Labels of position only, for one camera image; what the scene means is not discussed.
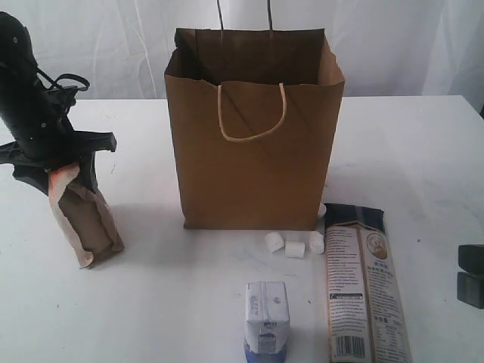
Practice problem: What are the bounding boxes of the white blue milk carton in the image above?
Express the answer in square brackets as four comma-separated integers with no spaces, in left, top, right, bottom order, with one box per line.
[244,281,290,363]

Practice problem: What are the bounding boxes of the white marshmallow left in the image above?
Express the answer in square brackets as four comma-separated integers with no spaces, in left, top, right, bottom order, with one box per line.
[265,231,285,253]

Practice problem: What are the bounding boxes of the white marshmallow by bag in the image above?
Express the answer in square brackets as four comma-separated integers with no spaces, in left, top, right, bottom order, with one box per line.
[318,203,327,217]

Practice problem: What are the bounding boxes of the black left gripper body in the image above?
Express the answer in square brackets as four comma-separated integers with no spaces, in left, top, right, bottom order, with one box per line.
[1,86,116,169]

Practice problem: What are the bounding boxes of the brown paper shopping bag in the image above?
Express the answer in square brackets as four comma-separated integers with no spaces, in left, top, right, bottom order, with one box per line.
[163,0,346,231]

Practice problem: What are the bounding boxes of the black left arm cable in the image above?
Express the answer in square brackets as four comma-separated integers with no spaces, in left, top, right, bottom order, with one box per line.
[36,71,91,114]

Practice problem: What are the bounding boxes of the long noodle package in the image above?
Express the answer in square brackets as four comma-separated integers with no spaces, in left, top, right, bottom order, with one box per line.
[324,203,412,362]

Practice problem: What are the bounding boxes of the white marshmallow middle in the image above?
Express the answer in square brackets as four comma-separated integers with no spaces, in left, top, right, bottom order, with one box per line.
[284,240,306,259]

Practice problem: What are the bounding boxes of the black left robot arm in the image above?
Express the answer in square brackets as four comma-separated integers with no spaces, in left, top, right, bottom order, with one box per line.
[1,12,116,194]

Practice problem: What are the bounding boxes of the torn kraft paper pouch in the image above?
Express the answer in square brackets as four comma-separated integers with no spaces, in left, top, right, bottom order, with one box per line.
[48,162,125,268]

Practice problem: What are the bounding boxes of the white marshmallow right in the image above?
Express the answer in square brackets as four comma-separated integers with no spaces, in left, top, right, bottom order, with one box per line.
[309,231,325,254]

